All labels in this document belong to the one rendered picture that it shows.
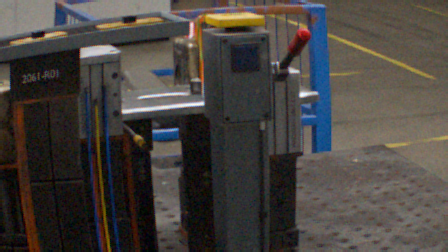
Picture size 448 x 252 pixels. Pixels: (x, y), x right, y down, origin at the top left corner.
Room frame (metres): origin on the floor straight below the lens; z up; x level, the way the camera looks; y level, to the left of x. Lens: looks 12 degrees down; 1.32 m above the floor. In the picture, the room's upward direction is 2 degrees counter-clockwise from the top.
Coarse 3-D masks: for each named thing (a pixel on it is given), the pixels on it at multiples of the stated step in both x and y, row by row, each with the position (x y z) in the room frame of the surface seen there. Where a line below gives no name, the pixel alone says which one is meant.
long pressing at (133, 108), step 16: (128, 96) 1.70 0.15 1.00; (144, 96) 1.69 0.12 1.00; (160, 96) 1.70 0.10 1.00; (192, 96) 1.67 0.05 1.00; (304, 96) 1.65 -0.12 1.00; (128, 112) 1.57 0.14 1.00; (144, 112) 1.58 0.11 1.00; (160, 112) 1.59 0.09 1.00; (176, 112) 1.59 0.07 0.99; (192, 112) 1.60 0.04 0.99
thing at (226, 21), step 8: (208, 16) 1.38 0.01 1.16; (216, 16) 1.36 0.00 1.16; (224, 16) 1.36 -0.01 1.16; (232, 16) 1.36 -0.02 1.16; (240, 16) 1.36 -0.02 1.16; (248, 16) 1.35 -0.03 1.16; (256, 16) 1.35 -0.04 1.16; (216, 24) 1.34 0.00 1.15; (224, 24) 1.33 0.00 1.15; (232, 24) 1.34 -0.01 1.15; (240, 24) 1.34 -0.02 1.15; (248, 24) 1.34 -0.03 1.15; (256, 24) 1.34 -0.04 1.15; (264, 24) 1.35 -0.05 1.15
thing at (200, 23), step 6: (198, 18) 1.85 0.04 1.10; (204, 18) 1.85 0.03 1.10; (198, 24) 1.84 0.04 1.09; (204, 24) 1.84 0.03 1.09; (198, 30) 1.84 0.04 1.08; (198, 36) 1.84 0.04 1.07; (198, 42) 1.84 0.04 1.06; (198, 48) 1.84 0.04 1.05; (198, 54) 1.84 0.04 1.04; (198, 60) 1.84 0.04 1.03; (198, 66) 1.84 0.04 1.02; (198, 72) 1.84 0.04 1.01
